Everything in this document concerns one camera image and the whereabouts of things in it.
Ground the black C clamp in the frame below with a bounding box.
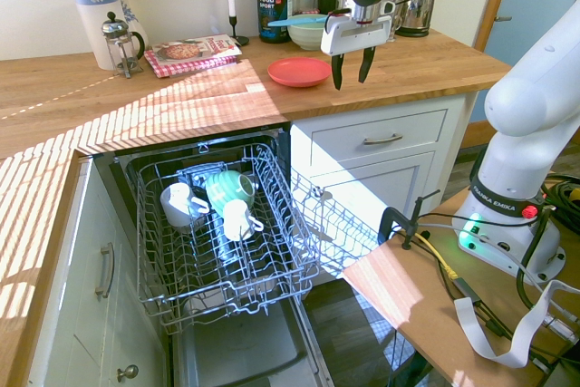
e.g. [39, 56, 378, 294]
[377, 189, 441, 251]

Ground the white flat ribbon cable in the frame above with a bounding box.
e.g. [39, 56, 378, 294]
[452, 280, 580, 369]

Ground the white blue filter jug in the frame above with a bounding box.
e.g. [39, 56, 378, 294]
[68, 0, 132, 72]

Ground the light blue spatula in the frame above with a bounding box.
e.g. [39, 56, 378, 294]
[266, 14, 339, 28]

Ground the grey dishwasher door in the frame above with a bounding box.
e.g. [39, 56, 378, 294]
[171, 286, 336, 387]

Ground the red checkered cloth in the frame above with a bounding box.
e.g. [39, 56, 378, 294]
[143, 49, 241, 79]

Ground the white mug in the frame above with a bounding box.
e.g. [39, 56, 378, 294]
[222, 198, 265, 242]
[159, 182, 212, 228]

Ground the stainless steel kettle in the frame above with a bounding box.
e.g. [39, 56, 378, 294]
[392, 0, 436, 38]

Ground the yellow cable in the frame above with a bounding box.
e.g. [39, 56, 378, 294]
[414, 231, 459, 280]

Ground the green ribbed mug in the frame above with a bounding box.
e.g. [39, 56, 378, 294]
[204, 169, 258, 216]

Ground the black Vega protein tub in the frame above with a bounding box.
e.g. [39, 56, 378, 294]
[256, 0, 294, 44]

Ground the black cable adapter box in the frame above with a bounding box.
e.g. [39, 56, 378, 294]
[454, 276, 484, 305]

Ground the grey wire dishwasher rack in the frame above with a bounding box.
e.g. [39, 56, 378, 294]
[135, 141, 323, 336]

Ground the pale green bowl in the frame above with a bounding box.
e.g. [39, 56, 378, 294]
[286, 19, 328, 52]

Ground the glass French press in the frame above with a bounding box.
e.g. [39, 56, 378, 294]
[101, 11, 146, 80]

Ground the metal cabinet bar handle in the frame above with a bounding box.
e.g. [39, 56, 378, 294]
[93, 242, 115, 300]

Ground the white vase blue pattern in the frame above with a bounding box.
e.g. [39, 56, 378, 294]
[118, 0, 150, 51]

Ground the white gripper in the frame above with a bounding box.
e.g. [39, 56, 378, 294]
[320, 1, 398, 92]

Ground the coral red plate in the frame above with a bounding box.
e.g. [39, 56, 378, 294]
[266, 56, 333, 89]

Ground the black cable bundle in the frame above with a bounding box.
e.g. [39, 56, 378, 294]
[538, 172, 580, 237]

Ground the black candle holder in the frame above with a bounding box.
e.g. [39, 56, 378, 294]
[227, 15, 250, 47]

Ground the pizza cookbook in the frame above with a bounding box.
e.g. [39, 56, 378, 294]
[150, 34, 244, 72]

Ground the metal drawer handle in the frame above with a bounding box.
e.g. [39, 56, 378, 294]
[362, 133, 404, 146]

